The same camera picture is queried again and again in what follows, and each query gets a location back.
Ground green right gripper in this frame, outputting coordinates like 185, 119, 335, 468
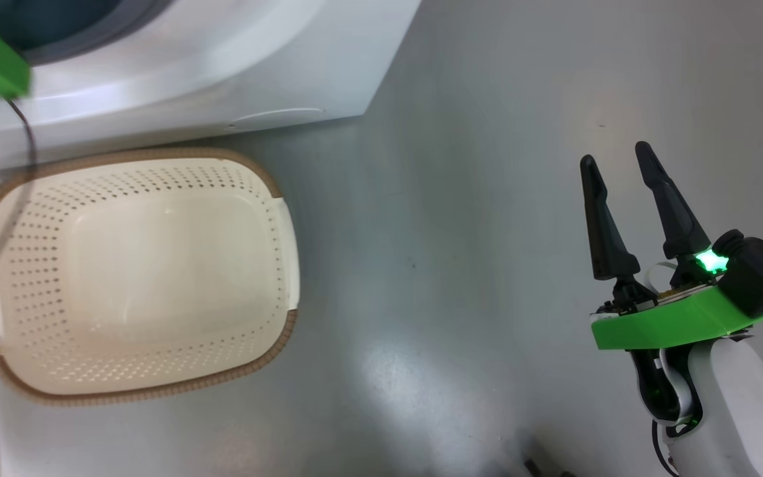
579, 141, 763, 352

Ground white washing machine body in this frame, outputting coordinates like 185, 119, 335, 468
0, 0, 422, 173

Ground cream perforated laundry basket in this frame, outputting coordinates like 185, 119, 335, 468
0, 147, 300, 406

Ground round white filter cover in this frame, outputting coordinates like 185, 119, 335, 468
230, 108, 326, 130

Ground thin black cable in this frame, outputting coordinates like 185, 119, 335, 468
0, 99, 38, 262

